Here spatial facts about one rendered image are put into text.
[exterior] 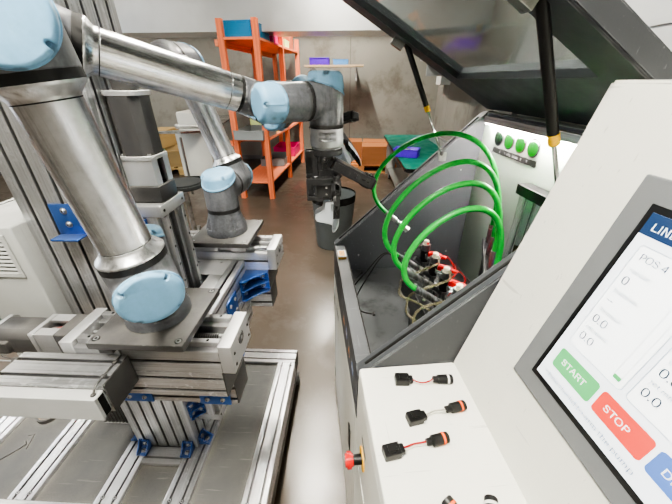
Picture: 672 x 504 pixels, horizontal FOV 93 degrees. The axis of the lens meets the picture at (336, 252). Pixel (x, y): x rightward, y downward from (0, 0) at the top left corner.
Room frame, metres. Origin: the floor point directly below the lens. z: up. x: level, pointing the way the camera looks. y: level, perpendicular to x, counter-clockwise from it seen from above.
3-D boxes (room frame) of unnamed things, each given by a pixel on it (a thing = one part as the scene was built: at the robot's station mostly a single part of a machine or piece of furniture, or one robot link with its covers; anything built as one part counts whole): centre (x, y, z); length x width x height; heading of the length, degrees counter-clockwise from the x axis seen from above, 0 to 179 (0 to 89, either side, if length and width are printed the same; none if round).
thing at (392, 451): (0.33, -0.14, 0.99); 0.12 x 0.02 x 0.02; 103
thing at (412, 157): (4.45, -1.18, 0.42); 2.34 x 0.94 x 0.85; 177
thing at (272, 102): (0.71, 0.11, 1.51); 0.11 x 0.11 x 0.08; 34
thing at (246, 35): (5.67, 1.05, 1.12); 2.52 x 0.66 x 2.25; 177
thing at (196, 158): (5.85, 2.34, 0.55); 2.29 x 0.57 x 1.11; 177
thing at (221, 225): (1.12, 0.42, 1.09); 0.15 x 0.15 x 0.10
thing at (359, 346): (0.85, -0.04, 0.87); 0.62 x 0.04 x 0.16; 5
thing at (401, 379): (0.46, -0.19, 0.99); 0.12 x 0.02 x 0.02; 89
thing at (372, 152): (6.40, -0.51, 0.24); 1.33 x 0.93 x 0.48; 87
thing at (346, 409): (0.85, -0.03, 0.44); 0.65 x 0.02 x 0.68; 5
